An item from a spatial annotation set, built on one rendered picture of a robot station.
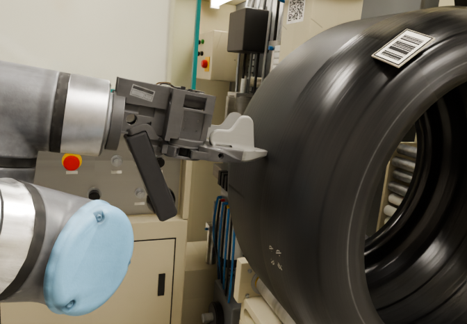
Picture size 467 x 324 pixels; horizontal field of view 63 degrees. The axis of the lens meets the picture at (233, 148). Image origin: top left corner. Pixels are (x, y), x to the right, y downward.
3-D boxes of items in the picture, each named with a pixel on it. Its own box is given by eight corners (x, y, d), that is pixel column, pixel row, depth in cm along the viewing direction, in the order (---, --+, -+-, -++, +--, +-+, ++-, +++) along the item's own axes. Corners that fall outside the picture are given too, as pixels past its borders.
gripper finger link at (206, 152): (247, 153, 47) (178, 144, 43) (245, 165, 47) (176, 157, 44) (234, 145, 51) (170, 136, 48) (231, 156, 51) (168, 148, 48)
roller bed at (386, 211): (374, 237, 115) (390, 141, 110) (411, 233, 121) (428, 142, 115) (427, 270, 97) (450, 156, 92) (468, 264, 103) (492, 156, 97)
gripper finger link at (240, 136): (283, 122, 49) (217, 111, 46) (274, 166, 50) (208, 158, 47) (273, 119, 52) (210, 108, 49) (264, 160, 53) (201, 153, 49)
